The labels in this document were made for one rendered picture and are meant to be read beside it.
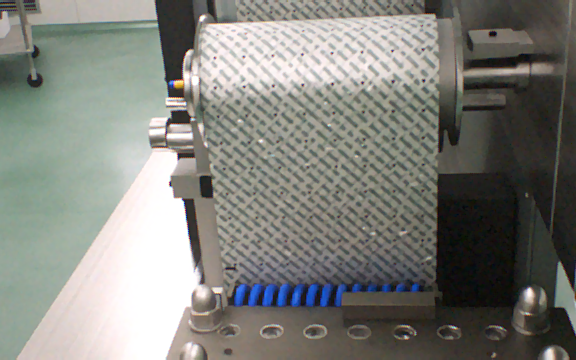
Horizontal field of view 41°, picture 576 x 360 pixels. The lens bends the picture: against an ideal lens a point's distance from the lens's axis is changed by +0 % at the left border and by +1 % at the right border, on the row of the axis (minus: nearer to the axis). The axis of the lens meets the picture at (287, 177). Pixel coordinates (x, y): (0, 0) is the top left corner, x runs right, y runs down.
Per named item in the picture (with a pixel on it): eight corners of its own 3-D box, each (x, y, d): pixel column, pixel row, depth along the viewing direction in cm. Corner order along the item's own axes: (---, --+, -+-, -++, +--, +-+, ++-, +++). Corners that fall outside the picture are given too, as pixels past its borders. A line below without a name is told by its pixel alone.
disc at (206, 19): (227, 122, 92) (214, 0, 86) (231, 122, 92) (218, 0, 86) (203, 174, 79) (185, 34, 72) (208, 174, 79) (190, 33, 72)
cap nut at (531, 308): (508, 313, 78) (510, 275, 76) (545, 313, 77) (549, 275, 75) (514, 335, 75) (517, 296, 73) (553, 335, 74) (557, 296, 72)
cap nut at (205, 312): (193, 312, 82) (188, 276, 80) (226, 312, 81) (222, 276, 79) (185, 332, 78) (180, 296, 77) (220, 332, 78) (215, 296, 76)
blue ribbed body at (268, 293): (239, 303, 86) (236, 277, 85) (431, 303, 84) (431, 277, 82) (234, 321, 83) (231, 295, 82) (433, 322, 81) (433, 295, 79)
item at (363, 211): (226, 291, 87) (208, 142, 79) (435, 291, 84) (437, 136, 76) (225, 294, 86) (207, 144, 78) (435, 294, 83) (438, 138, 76)
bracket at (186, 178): (198, 317, 103) (168, 105, 90) (245, 317, 103) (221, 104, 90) (190, 340, 99) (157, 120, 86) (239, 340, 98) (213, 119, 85)
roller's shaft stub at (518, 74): (453, 88, 82) (454, 48, 80) (520, 85, 81) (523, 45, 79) (457, 101, 78) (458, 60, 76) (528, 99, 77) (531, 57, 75)
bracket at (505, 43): (466, 45, 80) (467, 26, 79) (523, 42, 80) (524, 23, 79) (472, 58, 76) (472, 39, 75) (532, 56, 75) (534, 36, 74)
